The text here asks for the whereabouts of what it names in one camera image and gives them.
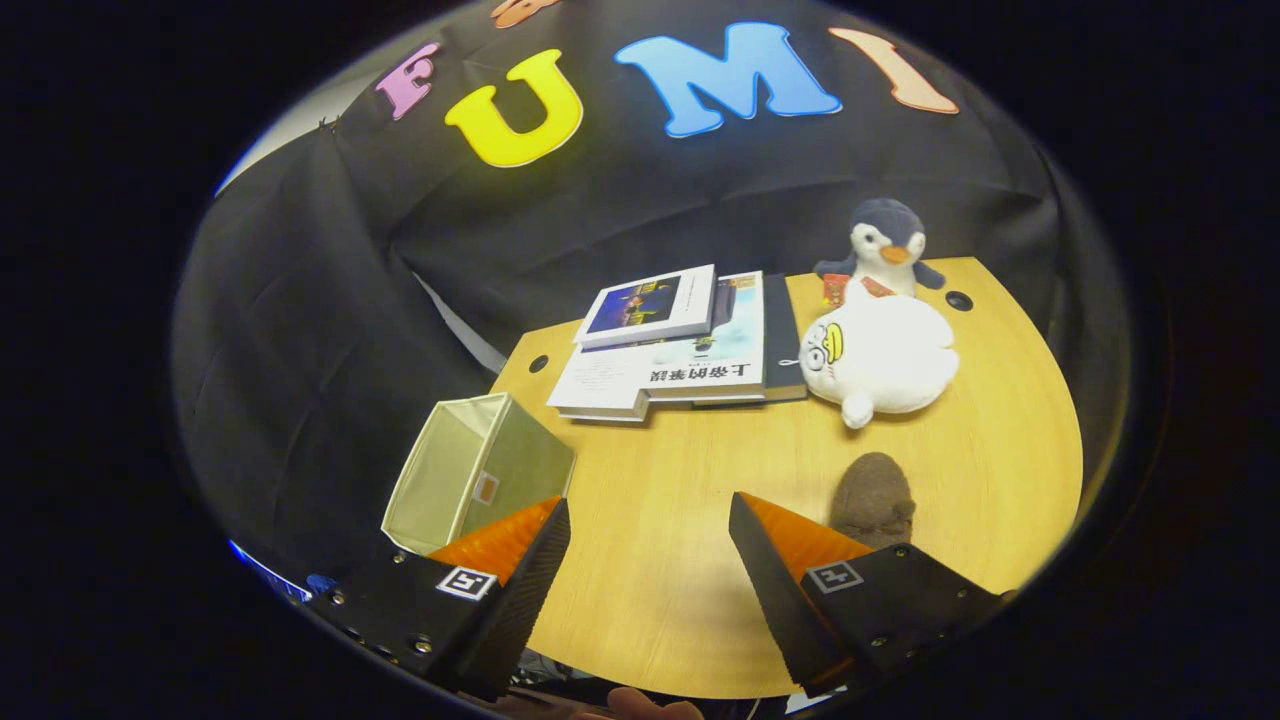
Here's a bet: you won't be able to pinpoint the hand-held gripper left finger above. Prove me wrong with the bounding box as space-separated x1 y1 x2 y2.
305 495 573 703

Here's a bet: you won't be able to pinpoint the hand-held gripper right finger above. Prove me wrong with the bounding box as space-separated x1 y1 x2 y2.
727 490 1006 699

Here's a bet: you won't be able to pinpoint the brown fuzzy shoe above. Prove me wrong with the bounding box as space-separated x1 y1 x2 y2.
828 452 917 551

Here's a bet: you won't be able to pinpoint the green fabric storage box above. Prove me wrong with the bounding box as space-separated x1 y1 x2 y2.
380 392 578 557

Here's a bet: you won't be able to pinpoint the white text-covered book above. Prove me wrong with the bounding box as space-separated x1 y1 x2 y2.
546 340 701 424

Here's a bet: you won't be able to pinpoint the printed paper sheets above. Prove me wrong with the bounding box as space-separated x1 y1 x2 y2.
228 540 306 601

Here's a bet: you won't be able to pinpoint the white seal plush toy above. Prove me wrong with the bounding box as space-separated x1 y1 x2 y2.
798 293 961 431

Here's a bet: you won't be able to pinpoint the dark covered book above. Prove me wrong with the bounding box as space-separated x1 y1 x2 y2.
690 272 809 409

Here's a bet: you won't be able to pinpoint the book with blue picture cover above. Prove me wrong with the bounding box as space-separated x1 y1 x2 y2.
573 263 719 351

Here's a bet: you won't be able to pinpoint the penguin plush toy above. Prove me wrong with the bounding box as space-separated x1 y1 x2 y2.
813 197 947 309

